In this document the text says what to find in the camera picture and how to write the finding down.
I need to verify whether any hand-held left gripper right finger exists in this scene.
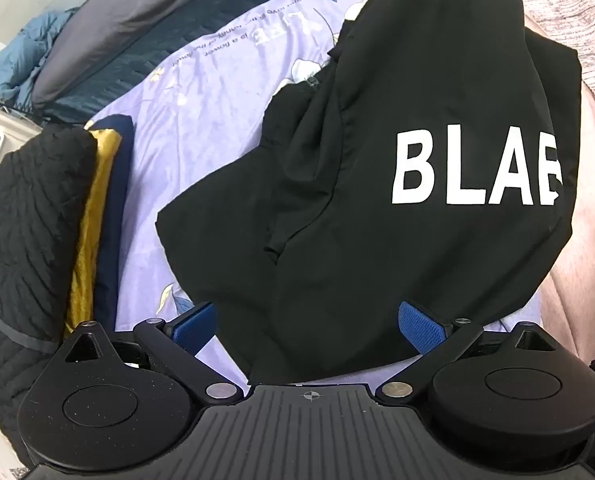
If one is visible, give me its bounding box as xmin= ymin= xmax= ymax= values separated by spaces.
xmin=376 ymin=301 xmax=561 ymax=406

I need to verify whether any lilac floral bed sheet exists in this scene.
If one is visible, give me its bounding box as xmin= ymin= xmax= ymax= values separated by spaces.
xmin=85 ymin=0 xmax=543 ymax=386

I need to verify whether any navy folded cloth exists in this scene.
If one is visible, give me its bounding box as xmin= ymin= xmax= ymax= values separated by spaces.
xmin=92 ymin=115 xmax=134 ymax=333

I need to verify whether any mauve knit cloth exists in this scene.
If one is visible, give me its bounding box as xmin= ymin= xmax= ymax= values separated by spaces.
xmin=495 ymin=0 xmax=595 ymax=111

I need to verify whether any black jacket with white print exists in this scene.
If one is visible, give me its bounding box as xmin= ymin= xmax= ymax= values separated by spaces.
xmin=156 ymin=0 xmax=583 ymax=387

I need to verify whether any pink cloth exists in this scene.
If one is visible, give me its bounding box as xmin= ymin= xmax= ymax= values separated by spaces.
xmin=522 ymin=15 xmax=595 ymax=361

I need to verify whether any black knit sweater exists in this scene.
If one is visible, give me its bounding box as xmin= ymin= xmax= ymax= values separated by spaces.
xmin=0 ymin=125 xmax=98 ymax=431

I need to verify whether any blue padded jacket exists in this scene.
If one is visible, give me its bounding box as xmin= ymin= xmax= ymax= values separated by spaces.
xmin=0 ymin=7 xmax=81 ymax=108

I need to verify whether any grey pillow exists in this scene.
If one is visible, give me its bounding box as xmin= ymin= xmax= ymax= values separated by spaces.
xmin=32 ymin=0 xmax=288 ymax=108

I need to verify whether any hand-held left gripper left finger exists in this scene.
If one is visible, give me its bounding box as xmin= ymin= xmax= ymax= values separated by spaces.
xmin=65 ymin=302 xmax=241 ymax=404

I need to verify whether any yellow folded cloth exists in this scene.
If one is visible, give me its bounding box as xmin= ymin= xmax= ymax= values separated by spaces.
xmin=64 ymin=128 xmax=124 ymax=338

